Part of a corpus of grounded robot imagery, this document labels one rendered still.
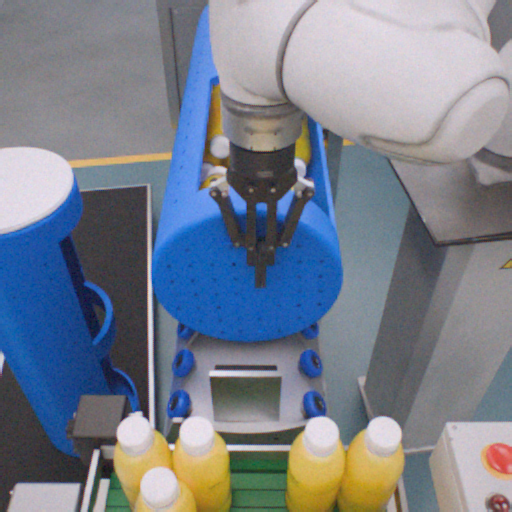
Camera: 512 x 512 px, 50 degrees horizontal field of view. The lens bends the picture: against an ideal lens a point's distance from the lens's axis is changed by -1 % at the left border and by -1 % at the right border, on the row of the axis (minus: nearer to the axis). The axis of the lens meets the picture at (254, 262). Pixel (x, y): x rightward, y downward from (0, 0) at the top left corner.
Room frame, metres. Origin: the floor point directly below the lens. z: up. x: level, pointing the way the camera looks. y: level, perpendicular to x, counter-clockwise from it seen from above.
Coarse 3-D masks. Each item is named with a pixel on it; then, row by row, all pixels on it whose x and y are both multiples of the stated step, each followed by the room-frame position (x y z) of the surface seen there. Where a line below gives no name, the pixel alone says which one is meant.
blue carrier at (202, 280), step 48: (192, 96) 0.94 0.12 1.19; (192, 144) 0.76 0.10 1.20; (192, 192) 0.62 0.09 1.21; (288, 192) 0.61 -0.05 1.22; (192, 240) 0.55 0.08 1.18; (336, 240) 0.59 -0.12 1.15; (192, 288) 0.55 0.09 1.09; (240, 288) 0.55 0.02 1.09; (288, 288) 0.55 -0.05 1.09; (336, 288) 0.55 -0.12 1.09; (240, 336) 0.55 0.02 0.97
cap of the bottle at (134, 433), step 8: (136, 416) 0.33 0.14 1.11; (120, 424) 0.32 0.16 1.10; (128, 424) 0.32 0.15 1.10; (136, 424) 0.32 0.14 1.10; (144, 424) 0.32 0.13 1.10; (120, 432) 0.31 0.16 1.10; (128, 432) 0.31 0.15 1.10; (136, 432) 0.31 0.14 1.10; (144, 432) 0.31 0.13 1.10; (120, 440) 0.30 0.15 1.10; (128, 440) 0.30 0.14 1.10; (136, 440) 0.30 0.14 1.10; (144, 440) 0.30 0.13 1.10; (128, 448) 0.30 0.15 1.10; (136, 448) 0.30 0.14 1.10; (144, 448) 0.30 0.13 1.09
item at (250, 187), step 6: (246, 186) 0.52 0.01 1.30; (252, 186) 0.51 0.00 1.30; (246, 192) 0.51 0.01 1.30; (252, 192) 0.51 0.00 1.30; (246, 198) 0.52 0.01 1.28; (252, 198) 0.52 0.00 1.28; (246, 204) 0.52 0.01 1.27; (252, 204) 0.52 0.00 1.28; (246, 210) 0.52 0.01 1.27; (252, 210) 0.52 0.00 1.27; (246, 216) 0.52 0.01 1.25; (252, 216) 0.52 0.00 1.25; (246, 222) 0.52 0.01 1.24; (252, 222) 0.52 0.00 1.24; (246, 228) 0.52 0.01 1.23; (252, 228) 0.52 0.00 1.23; (246, 234) 0.52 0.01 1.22; (252, 234) 0.52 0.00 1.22; (246, 240) 0.52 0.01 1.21; (252, 240) 0.52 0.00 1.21; (246, 246) 0.52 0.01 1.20; (252, 246) 0.52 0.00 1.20
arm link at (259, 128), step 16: (224, 96) 0.51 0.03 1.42; (224, 112) 0.52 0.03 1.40; (240, 112) 0.50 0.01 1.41; (256, 112) 0.49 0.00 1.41; (272, 112) 0.49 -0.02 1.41; (288, 112) 0.50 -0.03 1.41; (224, 128) 0.52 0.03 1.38; (240, 128) 0.50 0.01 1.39; (256, 128) 0.49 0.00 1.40; (272, 128) 0.49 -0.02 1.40; (288, 128) 0.50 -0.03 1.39; (240, 144) 0.50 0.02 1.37; (256, 144) 0.49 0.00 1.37; (272, 144) 0.49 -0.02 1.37; (288, 144) 0.50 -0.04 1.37
